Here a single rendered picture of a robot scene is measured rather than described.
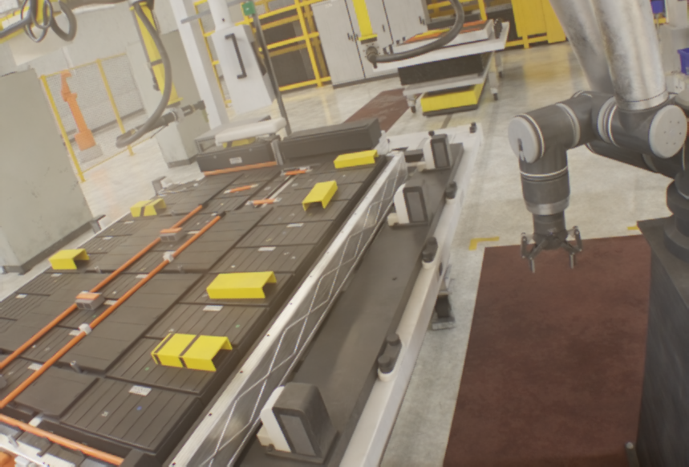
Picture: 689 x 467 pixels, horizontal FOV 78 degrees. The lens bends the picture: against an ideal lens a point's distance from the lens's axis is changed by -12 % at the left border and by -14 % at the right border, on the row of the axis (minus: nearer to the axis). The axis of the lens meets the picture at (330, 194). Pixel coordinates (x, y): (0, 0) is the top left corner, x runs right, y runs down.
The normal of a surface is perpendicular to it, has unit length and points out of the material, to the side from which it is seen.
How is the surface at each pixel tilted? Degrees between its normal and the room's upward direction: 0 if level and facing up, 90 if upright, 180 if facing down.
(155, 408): 0
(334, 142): 90
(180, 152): 90
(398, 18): 90
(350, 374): 0
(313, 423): 90
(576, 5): 107
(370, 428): 0
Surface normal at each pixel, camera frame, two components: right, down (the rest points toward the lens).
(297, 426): -0.36, 0.41
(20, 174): 0.90, -0.10
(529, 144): -0.91, 0.35
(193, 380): -0.26, -0.91
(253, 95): 0.05, 0.33
